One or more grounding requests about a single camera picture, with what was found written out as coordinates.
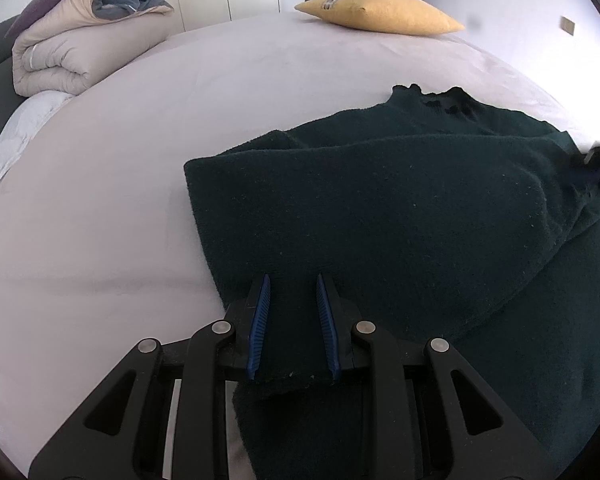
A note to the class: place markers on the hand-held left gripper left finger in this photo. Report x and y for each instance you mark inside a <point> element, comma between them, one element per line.
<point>256,325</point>

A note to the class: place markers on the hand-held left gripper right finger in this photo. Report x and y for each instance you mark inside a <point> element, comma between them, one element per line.
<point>327,325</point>

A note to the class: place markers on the dark green sweater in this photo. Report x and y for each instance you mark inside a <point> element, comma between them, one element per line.
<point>380,200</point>

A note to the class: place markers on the yellow pillow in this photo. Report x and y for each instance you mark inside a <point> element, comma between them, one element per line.
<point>380,10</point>

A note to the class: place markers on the white pillow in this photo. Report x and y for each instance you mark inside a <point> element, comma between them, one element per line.
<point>15,135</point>

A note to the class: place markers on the folded beige duvet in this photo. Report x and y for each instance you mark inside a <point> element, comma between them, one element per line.
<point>75,50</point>

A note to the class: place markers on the purple cushion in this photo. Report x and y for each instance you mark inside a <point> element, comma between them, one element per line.
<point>45,2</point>

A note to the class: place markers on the wall switch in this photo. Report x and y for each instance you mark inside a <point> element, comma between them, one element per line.
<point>567,25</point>

